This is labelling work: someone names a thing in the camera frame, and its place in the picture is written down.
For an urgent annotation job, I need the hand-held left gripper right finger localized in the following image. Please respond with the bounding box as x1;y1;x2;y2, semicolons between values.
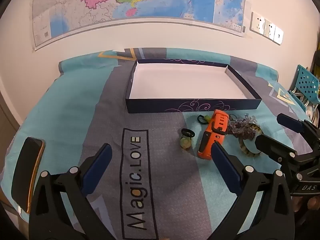
207;141;296;240

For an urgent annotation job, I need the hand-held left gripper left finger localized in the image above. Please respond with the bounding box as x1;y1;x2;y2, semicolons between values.
29;143;118;240

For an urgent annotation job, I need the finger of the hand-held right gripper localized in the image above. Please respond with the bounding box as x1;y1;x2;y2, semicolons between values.
254;133;312;172
277;113;320;152

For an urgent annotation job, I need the tortoiseshell bangle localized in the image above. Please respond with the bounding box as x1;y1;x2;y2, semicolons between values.
240;123;264;157

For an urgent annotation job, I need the dark red beaded bracelet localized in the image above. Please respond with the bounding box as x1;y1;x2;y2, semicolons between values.
237;124;258;141

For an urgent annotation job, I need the orange strap smartwatch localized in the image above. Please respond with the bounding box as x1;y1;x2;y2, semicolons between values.
197;109;229;160

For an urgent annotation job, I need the clear crystal bead bracelet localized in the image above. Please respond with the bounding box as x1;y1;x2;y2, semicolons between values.
229;114;257;137

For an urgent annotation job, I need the dark ring with green stone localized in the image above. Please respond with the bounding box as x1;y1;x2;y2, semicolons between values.
197;114;212;125

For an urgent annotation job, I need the navy patterned cardboard box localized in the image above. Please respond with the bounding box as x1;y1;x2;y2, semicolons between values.
126;59;262;114

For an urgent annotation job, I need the person's right hand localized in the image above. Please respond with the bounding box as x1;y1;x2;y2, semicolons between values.
291;194;320;214

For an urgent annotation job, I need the teal perforated basket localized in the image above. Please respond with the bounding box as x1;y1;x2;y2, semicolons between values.
290;64;320;105

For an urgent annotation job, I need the teal and grey printed bedsheet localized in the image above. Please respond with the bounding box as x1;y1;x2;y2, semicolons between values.
0;47;320;240

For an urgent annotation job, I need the black smartphone with gold edge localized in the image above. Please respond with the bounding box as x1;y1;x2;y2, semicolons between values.
11;137;46;214

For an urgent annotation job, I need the white wall socket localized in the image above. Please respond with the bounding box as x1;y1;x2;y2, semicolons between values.
250;12;267;34
262;19;275;38
273;25;284;45

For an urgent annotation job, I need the colourful wall map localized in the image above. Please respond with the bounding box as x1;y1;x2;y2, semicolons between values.
32;0;246;52

